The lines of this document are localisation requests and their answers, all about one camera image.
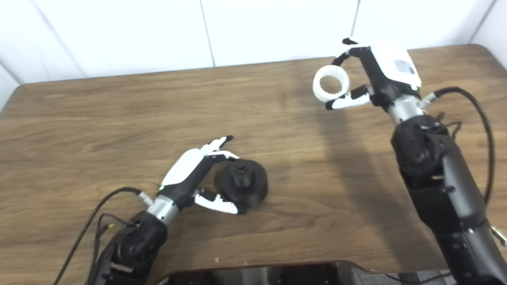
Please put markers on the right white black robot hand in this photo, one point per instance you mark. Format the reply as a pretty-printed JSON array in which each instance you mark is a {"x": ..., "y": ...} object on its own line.
[{"x": 388, "y": 75}]

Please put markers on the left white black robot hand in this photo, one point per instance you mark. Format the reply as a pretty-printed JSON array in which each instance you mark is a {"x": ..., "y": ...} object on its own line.
[{"x": 186, "y": 174}]

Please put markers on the round black plastic part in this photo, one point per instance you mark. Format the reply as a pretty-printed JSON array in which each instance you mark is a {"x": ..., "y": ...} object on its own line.
[{"x": 249, "y": 188}]

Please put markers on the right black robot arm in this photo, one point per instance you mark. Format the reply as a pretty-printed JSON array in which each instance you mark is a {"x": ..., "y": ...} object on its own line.
[{"x": 435, "y": 178}]

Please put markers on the black robot torso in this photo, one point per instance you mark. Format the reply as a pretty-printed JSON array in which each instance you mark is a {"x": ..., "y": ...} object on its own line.
[{"x": 257, "y": 275}]

